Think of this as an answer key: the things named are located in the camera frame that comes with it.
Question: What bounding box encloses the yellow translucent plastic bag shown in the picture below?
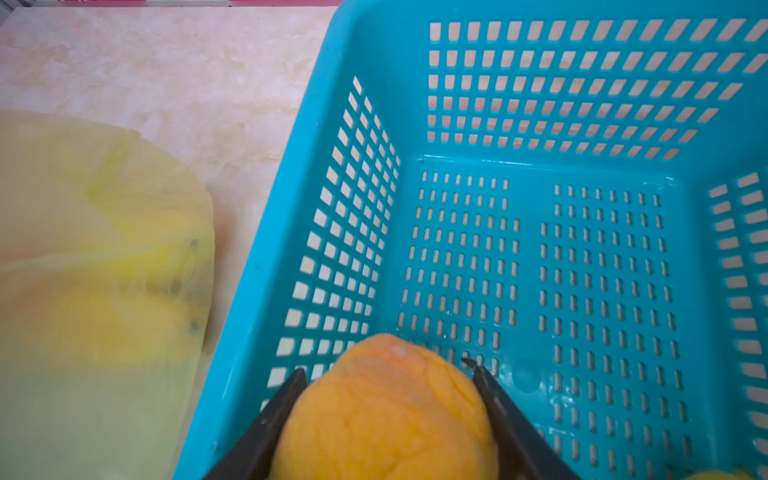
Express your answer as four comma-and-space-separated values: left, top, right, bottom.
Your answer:
1, 110, 215, 479

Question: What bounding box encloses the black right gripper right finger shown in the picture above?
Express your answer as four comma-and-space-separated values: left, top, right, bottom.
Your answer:
462, 358, 580, 480

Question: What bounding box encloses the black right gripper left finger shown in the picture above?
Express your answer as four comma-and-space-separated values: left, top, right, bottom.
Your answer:
203, 368, 308, 480

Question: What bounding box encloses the teal plastic mesh basket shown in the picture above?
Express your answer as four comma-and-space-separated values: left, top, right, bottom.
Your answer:
174, 1, 767, 479

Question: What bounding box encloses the yellow toy lemon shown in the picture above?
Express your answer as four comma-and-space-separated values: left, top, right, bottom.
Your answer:
685, 471, 753, 480

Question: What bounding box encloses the orange toy fruit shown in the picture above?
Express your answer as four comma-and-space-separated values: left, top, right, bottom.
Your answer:
269, 334, 499, 479

